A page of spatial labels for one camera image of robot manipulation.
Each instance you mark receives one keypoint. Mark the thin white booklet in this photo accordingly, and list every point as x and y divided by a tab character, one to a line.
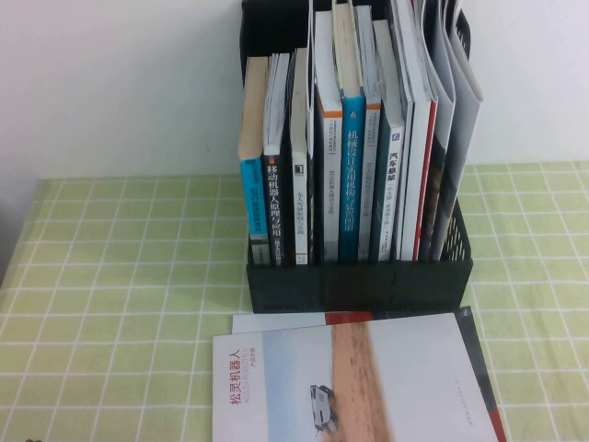
311	92

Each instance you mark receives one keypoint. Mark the grey cover magazine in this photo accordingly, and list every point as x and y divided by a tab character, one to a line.
462	129

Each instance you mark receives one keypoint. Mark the dark teal book white spine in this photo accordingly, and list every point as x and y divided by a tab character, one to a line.
392	193

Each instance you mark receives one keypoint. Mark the red brochure orange robot arm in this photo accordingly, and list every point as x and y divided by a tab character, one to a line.
276	322

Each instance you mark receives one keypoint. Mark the black spine book white text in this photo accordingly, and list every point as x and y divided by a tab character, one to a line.
274	207

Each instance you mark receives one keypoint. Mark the black mesh book holder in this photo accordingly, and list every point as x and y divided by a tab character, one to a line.
359	287

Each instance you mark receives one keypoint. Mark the white brochure sandy road cover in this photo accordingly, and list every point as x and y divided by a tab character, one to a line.
414	368

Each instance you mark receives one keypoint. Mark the white magazine red edge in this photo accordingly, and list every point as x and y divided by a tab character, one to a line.
421	184

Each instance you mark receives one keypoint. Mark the dark brown cover magazine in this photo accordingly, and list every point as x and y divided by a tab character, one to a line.
437	193

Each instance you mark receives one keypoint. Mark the plain white magazine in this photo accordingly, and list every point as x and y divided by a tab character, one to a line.
406	184

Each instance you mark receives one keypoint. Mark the green checkered tablecloth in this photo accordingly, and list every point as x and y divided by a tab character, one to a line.
115	276

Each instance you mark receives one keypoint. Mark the cyan spine book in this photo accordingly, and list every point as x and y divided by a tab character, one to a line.
253	198

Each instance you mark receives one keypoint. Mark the white spine book black logo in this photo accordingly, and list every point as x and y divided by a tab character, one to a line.
300	207

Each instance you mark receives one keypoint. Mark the teal blue spine book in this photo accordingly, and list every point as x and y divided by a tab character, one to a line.
353	184

